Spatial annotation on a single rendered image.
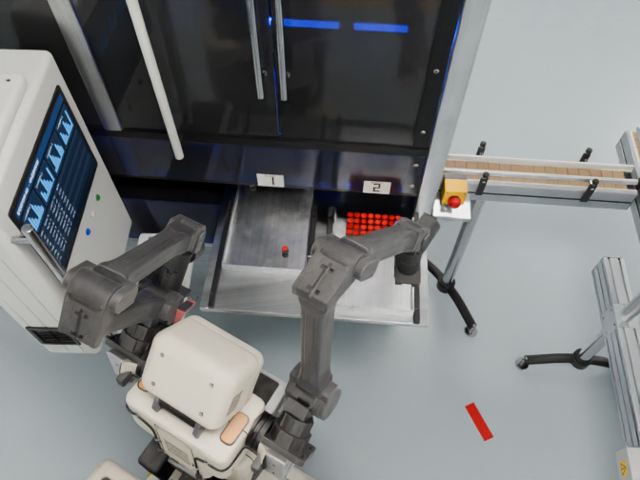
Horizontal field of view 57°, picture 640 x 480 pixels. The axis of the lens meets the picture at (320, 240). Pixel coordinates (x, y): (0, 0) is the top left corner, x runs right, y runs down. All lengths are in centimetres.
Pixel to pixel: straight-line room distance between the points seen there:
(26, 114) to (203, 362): 70
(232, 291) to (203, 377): 67
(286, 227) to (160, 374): 84
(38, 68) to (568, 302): 242
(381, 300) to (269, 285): 35
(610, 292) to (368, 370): 104
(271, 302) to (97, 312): 83
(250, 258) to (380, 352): 101
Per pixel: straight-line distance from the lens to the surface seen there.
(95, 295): 108
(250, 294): 184
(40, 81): 157
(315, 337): 110
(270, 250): 191
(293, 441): 132
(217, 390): 121
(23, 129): 148
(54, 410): 284
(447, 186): 191
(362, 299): 182
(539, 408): 278
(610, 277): 249
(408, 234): 130
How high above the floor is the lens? 251
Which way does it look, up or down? 58 degrees down
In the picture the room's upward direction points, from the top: straight up
